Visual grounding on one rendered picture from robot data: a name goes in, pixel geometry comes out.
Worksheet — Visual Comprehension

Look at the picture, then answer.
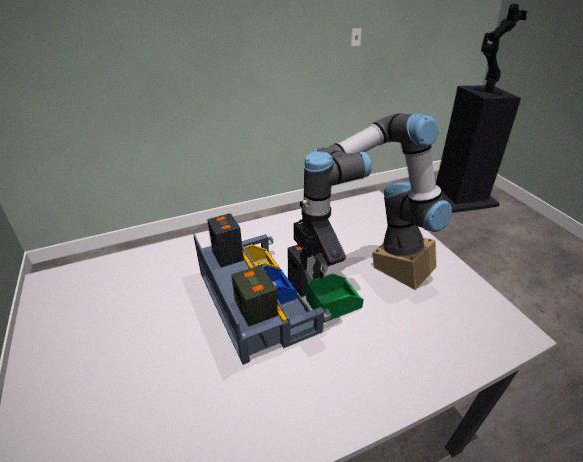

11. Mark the blue open bin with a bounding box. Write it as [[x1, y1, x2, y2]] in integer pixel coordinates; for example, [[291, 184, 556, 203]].
[[262, 265, 297, 304]]

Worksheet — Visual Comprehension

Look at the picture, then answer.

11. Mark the yellow vertical bar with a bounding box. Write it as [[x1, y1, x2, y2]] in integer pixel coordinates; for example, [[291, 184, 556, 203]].
[[243, 251, 287, 323]]

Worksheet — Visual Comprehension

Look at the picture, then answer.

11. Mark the yellow open bin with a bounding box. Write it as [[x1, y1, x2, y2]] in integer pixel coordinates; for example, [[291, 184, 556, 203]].
[[244, 245, 280, 269]]

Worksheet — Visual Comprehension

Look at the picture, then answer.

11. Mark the green bin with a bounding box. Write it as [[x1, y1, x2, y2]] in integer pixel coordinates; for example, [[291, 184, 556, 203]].
[[306, 273, 364, 323]]

